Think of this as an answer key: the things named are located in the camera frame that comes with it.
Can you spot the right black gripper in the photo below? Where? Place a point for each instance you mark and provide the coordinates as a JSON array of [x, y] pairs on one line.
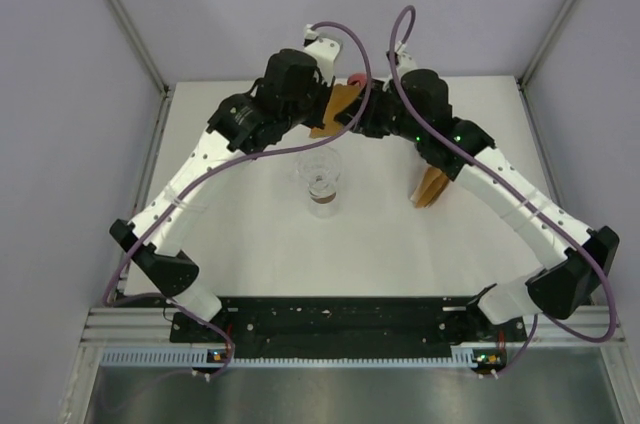
[[378, 93]]

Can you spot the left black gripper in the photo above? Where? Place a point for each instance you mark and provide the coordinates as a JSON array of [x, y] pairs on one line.
[[317, 82]]

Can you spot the red-topped dark flask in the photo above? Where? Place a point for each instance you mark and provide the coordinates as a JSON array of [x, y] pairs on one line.
[[357, 80]]

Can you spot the single brown coffee filter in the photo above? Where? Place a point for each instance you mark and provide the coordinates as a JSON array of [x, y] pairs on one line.
[[341, 97]]

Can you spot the clear glass dripper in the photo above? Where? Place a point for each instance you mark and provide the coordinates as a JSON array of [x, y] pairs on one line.
[[320, 170]]

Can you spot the glass beaker with brown band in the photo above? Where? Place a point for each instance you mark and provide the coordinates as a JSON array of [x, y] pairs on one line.
[[324, 206]]

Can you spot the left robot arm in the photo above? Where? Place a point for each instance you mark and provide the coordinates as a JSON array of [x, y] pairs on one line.
[[153, 239]]

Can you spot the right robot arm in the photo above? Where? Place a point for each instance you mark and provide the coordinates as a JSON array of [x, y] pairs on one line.
[[572, 256]]

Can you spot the brown coffee filter stack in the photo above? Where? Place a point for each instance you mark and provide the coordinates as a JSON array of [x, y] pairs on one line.
[[431, 187]]

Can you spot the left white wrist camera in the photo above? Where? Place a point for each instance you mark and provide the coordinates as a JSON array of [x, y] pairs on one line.
[[325, 49]]

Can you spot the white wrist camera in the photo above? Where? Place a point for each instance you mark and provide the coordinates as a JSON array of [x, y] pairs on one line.
[[400, 61], [325, 49]]

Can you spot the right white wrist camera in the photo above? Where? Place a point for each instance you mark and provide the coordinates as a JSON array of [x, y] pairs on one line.
[[400, 61]]

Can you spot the left aluminium frame post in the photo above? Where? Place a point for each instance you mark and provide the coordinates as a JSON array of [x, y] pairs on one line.
[[137, 45]]

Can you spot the aluminium frame post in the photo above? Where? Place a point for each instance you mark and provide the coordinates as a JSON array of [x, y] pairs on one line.
[[137, 45], [547, 43]]

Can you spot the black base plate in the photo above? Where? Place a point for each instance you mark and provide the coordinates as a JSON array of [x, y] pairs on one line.
[[360, 346]]

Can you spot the white slotted cable duct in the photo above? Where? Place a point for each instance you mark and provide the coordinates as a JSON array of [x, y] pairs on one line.
[[206, 358]]

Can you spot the right aluminium frame post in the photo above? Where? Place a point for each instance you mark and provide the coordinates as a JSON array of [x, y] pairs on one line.
[[547, 43]]

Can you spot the aluminium front rail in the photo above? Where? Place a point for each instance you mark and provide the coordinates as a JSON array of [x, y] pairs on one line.
[[131, 326]]

